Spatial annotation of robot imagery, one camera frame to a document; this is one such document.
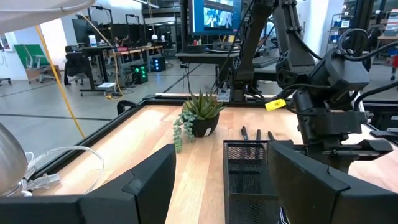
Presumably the computer tower with green lights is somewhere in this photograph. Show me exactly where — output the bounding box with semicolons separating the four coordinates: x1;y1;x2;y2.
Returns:
130;63;149;85

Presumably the black aluminium table frame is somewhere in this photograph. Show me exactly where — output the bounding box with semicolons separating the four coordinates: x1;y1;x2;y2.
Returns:
29;93;398;187

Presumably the silver lamp with white shade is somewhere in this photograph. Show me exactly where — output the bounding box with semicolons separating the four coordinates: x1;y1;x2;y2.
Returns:
0;0;97;197

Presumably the black workstation desk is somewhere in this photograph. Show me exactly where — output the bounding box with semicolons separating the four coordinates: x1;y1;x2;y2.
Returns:
175;49;280;83

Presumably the black mesh desk organizer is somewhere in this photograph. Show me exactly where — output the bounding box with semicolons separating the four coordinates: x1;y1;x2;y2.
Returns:
223;139;295;224

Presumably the potted green succulent plant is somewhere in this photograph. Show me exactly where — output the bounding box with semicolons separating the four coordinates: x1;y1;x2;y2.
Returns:
172;90;226;153

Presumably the black office chair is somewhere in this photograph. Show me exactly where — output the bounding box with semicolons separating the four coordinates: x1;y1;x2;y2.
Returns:
63;45;91;86

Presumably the long desk with black frame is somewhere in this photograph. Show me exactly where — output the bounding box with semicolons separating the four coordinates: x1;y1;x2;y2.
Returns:
90;45;164;97

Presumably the computer monitor with blue screen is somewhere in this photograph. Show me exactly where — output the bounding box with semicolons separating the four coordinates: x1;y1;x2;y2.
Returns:
188;0;243;37

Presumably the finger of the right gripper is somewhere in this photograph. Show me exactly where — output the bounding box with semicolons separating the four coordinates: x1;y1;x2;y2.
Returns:
313;157;354;181

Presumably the computer tower with blue lights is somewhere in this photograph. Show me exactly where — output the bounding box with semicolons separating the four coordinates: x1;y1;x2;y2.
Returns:
151;56;167;73

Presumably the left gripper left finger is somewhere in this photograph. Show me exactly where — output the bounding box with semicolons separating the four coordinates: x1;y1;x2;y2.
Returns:
0;144;177;224

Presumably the yellow cable tag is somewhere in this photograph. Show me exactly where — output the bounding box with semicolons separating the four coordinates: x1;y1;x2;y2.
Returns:
264;98;287;112

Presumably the yellow extension cable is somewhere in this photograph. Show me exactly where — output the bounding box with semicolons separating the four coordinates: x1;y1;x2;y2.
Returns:
34;24;86;140

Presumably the white office chair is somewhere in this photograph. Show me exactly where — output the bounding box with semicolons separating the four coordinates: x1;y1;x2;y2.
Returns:
23;45;55;84

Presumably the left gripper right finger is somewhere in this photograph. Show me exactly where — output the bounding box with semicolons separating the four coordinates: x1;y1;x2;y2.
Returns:
267;140;398;224

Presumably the green board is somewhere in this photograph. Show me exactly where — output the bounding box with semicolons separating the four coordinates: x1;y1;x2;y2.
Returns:
14;43;50;68

